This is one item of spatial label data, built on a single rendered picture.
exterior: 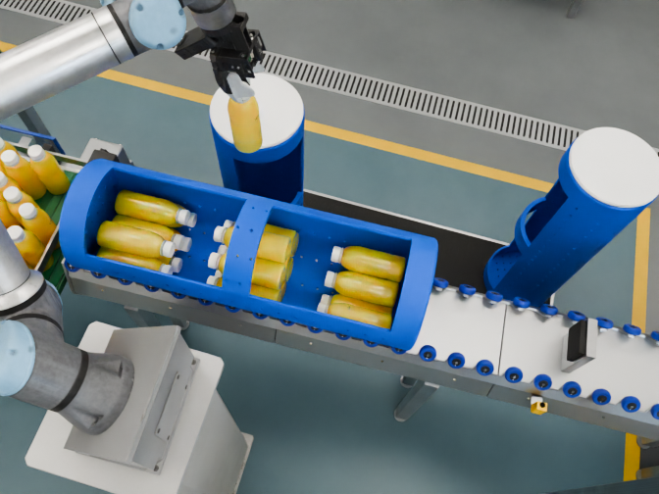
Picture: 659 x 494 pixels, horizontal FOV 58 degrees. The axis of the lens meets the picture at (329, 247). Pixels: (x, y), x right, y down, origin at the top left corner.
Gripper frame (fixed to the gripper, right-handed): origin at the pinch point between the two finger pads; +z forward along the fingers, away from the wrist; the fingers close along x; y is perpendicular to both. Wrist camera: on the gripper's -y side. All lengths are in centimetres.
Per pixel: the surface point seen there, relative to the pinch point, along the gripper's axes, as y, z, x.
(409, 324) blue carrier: 41, 37, -31
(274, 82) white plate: -17, 45, 37
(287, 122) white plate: -8, 46, 24
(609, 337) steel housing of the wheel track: 90, 74, -12
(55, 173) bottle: -66, 35, -10
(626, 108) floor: 110, 187, 155
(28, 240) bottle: -58, 29, -33
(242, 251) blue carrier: 1.5, 24.7, -25.9
